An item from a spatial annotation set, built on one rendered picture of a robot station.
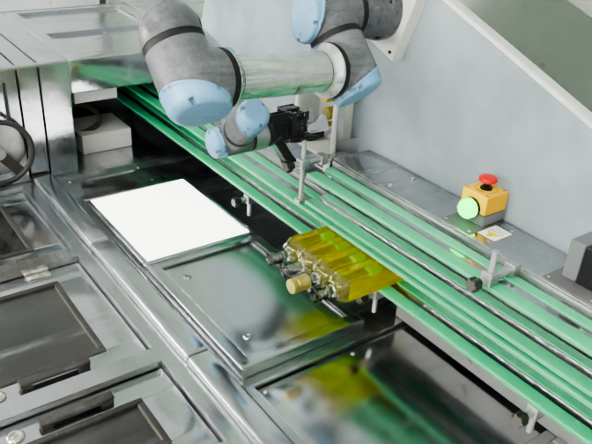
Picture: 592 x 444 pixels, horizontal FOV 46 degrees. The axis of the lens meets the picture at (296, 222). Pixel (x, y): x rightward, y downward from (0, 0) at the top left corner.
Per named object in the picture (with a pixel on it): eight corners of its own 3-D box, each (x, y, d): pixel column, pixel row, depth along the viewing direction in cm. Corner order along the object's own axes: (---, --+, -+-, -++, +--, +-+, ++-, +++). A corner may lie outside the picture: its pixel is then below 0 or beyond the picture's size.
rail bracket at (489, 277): (506, 267, 138) (461, 286, 131) (514, 234, 134) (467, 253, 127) (523, 277, 135) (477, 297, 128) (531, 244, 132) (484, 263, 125)
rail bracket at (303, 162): (318, 193, 184) (279, 203, 177) (323, 133, 176) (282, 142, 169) (325, 197, 181) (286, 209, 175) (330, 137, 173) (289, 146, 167)
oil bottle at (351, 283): (393, 268, 167) (321, 294, 155) (395, 247, 164) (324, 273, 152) (409, 279, 163) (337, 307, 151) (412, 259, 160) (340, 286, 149)
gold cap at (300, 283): (300, 273, 156) (284, 278, 154) (309, 273, 153) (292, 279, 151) (304, 288, 156) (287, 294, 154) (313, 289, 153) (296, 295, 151)
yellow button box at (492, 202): (479, 206, 157) (457, 214, 153) (485, 176, 153) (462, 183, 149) (504, 219, 152) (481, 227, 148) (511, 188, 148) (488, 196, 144)
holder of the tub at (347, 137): (317, 152, 203) (295, 158, 199) (324, 59, 190) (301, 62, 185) (355, 174, 191) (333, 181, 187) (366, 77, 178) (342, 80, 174)
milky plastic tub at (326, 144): (317, 136, 200) (292, 141, 196) (322, 58, 189) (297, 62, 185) (356, 157, 188) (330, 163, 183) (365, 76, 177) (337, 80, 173)
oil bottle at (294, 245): (347, 236, 179) (278, 259, 167) (349, 217, 176) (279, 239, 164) (361, 246, 175) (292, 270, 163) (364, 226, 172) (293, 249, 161)
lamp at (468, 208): (462, 211, 151) (453, 215, 150) (466, 193, 149) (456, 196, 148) (477, 220, 148) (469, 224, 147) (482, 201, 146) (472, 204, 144)
